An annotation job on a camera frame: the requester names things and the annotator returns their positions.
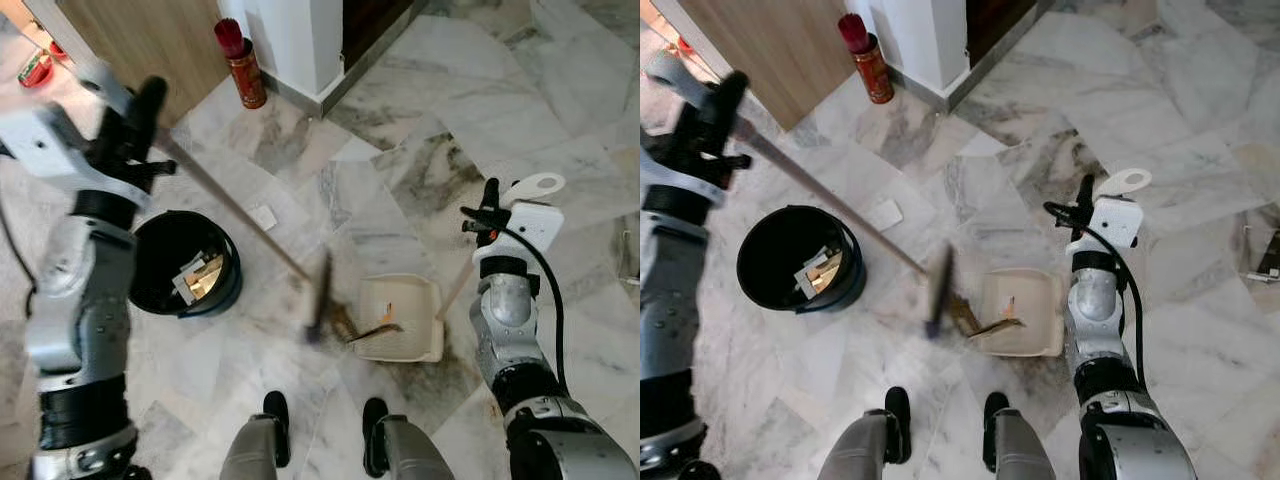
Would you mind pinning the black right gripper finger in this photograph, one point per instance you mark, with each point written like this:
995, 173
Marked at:
1084, 192
491, 195

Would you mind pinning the red cylindrical can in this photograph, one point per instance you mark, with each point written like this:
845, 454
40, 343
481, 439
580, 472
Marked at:
243, 70
870, 65

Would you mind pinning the small red and green dish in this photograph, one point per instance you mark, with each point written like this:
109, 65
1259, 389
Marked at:
36, 69

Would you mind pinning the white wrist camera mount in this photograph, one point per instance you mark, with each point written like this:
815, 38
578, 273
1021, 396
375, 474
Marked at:
1118, 220
535, 225
40, 150

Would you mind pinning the small dark floor box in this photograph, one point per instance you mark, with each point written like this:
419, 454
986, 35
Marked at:
627, 262
1266, 257

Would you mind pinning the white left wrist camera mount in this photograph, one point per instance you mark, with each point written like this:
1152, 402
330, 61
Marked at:
40, 150

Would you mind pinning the grey right robot leg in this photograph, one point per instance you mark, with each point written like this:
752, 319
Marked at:
405, 445
1015, 440

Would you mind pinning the grey robot leg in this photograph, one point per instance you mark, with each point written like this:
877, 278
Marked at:
870, 440
1015, 440
258, 440
405, 445

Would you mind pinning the gold and white packaging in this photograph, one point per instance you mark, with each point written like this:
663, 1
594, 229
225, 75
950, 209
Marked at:
825, 272
205, 278

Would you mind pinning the grey left robot leg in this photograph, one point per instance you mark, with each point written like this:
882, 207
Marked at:
258, 440
870, 440

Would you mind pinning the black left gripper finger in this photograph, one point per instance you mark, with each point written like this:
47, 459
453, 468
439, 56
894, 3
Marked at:
148, 110
725, 100

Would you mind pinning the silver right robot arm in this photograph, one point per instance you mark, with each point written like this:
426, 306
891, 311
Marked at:
1095, 300
510, 310

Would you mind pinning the small white paper slip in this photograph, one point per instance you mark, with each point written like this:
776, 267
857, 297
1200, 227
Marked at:
885, 213
263, 216

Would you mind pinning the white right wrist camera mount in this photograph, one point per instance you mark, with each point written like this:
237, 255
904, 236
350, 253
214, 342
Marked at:
1118, 220
535, 225

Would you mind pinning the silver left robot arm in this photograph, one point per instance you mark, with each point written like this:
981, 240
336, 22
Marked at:
80, 300
675, 290

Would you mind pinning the light wooden door panel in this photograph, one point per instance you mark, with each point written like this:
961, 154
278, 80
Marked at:
770, 45
140, 45

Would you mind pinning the black plastic bucket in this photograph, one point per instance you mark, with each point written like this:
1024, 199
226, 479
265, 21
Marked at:
160, 270
770, 265

